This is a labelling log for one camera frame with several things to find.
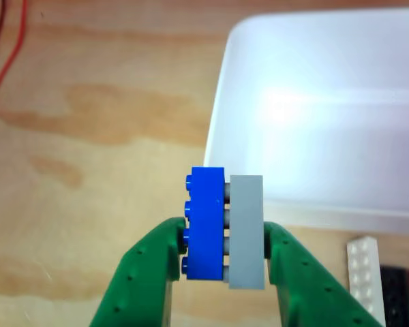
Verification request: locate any thin red cable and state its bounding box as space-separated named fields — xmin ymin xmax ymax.
xmin=0 ymin=0 xmax=28 ymax=123

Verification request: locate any white plastic bin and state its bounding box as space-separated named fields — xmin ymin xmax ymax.
xmin=204 ymin=6 xmax=409 ymax=236

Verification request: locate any blue two-by-four lego brick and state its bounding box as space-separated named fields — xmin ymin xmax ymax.
xmin=182 ymin=166 xmax=226 ymax=282

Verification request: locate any white long lego plate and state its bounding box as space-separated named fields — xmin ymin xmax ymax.
xmin=346 ymin=236 xmax=387 ymax=326

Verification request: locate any black lego brick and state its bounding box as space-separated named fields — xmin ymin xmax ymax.
xmin=380 ymin=264 xmax=409 ymax=327

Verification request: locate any grey two-by-four lego brick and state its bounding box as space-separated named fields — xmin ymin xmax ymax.
xmin=222 ymin=174 xmax=266 ymax=291

